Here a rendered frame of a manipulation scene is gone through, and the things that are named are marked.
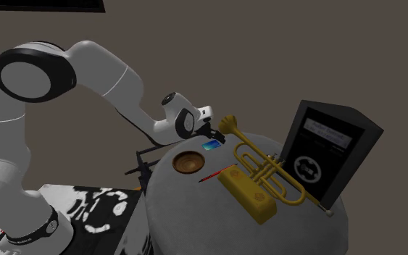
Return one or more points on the brown wooden bowl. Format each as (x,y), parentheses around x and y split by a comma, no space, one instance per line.
(188,162)

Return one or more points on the black metal frame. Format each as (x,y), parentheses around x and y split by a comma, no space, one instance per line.
(143,166)

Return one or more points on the grey round pouf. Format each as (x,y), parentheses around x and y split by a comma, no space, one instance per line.
(203,219)

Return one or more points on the blue card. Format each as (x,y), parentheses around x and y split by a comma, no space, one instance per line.
(212,144)

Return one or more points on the red pencil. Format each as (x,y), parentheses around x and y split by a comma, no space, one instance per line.
(217,173)

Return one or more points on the black box device with display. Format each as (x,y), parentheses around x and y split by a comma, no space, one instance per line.
(327,155)

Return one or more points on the gold bar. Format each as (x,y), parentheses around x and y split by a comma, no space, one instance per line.
(249,194)

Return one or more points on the black and white patterned robot stand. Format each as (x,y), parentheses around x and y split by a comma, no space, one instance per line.
(97,215)

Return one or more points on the brass trumpet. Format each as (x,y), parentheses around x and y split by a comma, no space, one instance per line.
(260,166)

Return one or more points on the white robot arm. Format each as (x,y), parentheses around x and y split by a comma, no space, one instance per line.
(111,79)

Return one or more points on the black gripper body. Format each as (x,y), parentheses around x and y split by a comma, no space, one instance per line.
(210,132)

